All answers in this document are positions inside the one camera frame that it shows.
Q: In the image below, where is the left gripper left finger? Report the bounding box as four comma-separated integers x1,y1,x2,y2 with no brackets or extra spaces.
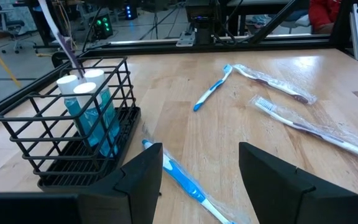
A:
0,142,163,224

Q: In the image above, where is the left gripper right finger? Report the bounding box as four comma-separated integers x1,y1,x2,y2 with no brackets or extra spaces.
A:
239,142,358,224

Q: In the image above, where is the blue white toothbrush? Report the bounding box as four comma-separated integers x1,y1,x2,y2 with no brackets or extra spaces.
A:
193,63,234,113

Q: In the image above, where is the purple white toothbrush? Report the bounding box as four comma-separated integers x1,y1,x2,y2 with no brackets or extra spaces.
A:
37,0,86,80

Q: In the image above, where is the black device with green lights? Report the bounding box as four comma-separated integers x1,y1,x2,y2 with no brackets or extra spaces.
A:
90,14,114,40

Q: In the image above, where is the person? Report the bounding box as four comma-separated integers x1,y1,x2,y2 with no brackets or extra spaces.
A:
308,0,358,34

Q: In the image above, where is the grey office chair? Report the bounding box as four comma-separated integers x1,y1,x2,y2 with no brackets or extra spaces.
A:
0,8,39,54

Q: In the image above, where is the black wire basket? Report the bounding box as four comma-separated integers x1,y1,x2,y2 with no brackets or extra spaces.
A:
0,55,142,193

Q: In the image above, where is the black aluminium table frame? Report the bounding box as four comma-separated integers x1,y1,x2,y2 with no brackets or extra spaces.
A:
0,0,358,131

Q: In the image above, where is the black coiled floor cable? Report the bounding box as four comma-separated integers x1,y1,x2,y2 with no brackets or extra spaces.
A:
50,49,74,68

